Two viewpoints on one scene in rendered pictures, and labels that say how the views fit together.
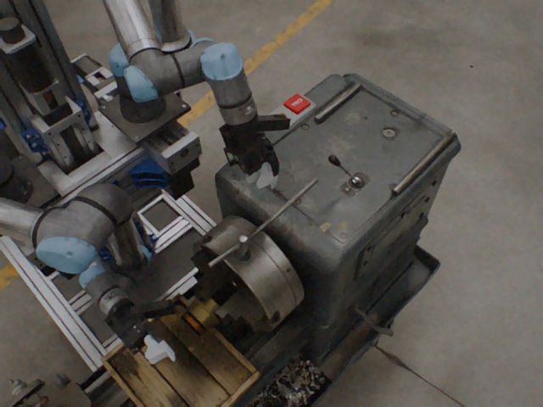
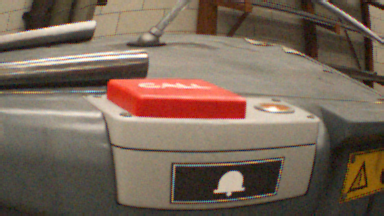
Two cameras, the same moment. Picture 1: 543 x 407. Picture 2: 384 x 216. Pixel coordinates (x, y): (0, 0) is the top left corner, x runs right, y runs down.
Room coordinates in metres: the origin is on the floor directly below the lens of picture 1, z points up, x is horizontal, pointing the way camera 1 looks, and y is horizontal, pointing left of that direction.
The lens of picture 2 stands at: (1.70, 0.14, 1.36)
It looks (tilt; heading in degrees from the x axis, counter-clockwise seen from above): 9 degrees down; 200
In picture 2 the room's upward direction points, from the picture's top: 5 degrees clockwise
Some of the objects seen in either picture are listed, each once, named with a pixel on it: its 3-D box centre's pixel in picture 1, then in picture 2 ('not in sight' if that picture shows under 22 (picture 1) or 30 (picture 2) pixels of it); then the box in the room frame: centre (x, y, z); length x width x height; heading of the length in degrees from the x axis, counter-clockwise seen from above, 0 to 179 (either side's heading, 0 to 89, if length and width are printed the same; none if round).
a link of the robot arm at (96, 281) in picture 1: (100, 286); not in sight; (0.62, 0.49, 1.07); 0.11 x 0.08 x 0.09; 43
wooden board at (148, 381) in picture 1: (180, 368); not in sight; (0.44, 0.29, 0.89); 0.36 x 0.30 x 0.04; 43
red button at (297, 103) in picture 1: (297, 104); (170, 105); (1.09, -0.09, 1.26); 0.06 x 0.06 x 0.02; 43
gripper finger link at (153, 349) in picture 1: (156, 350); not in sight; (0.42, 0.31, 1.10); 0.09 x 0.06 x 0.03; 43
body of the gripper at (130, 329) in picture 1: (131, 326); not in sight; (0.50, 0.38, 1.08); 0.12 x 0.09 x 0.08; 43
